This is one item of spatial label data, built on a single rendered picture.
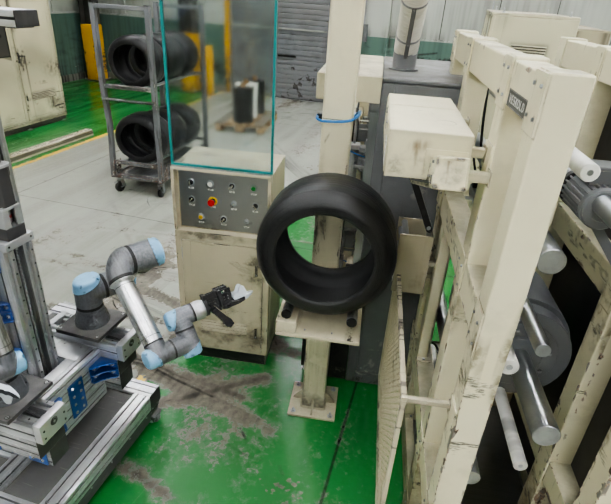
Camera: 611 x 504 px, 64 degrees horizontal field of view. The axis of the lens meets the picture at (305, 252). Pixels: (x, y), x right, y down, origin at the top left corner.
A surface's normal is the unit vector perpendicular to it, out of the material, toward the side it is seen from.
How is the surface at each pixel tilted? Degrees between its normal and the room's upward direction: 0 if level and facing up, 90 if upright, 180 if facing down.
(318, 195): 43
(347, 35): 90
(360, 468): 0
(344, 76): 90
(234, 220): 90
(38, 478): 0
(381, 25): 90
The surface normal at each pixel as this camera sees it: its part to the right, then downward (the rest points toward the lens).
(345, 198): 0.10, -0.31
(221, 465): 0.06, -0.88
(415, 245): -0.15, 0.46
